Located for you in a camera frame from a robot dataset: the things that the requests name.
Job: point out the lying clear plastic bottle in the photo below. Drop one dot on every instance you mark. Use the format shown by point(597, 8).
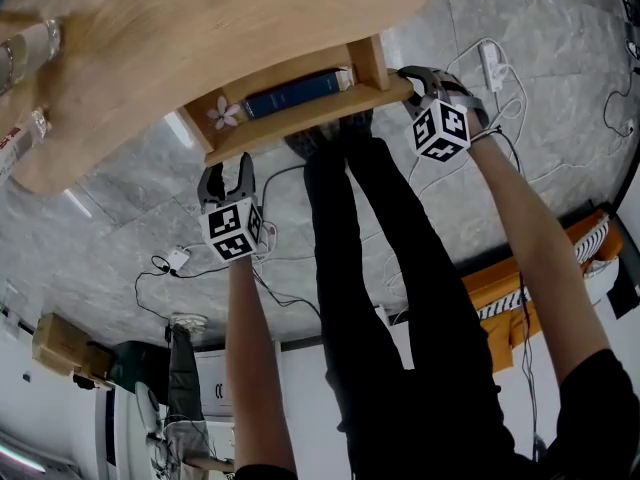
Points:
point(17, 145)

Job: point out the person's right forearm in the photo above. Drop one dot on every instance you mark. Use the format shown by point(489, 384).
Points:
point(540, 248)

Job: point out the orange sofa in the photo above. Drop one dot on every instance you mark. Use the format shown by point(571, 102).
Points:
point(495, 280)

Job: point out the clear glass jar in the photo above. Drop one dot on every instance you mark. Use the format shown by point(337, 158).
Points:
point(27, 55)

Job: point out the white paper box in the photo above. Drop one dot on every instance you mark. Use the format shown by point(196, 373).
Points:
point(215, 383)

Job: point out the white power adapter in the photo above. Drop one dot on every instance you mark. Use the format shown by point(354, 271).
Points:
point(177, 259)

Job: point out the person's right black shoe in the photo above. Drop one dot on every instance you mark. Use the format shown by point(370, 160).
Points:
point(356, 123)

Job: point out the pink artificial flower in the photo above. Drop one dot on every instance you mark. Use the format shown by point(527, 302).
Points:
point(223, 113)

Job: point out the cardboard box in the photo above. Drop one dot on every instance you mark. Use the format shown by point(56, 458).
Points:
point(65, 345)

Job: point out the person's left forearm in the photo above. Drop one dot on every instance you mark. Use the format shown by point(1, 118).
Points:
point(255, 358)

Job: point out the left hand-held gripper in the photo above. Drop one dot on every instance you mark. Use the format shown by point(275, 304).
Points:
point(230, 230)

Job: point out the wooden drawer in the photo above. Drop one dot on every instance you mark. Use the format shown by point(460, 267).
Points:
point(300, 115)

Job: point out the white power strip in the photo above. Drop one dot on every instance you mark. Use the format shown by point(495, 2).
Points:
point(491, 65)

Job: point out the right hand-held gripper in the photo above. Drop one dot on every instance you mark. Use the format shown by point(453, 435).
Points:
point(442, 130)

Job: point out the white wall plug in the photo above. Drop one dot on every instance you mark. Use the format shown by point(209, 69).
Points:
point(630, 128)

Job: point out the person's black trousers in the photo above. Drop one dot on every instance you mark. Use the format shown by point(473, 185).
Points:
point(390, 293)

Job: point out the wooden coffee table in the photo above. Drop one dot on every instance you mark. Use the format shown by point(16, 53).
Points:
point(200, 33)

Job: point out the black white striped cloth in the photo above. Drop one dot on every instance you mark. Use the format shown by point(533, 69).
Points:
point(592, 245)

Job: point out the dark blue book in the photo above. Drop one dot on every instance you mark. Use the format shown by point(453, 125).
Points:
point(295, 95)

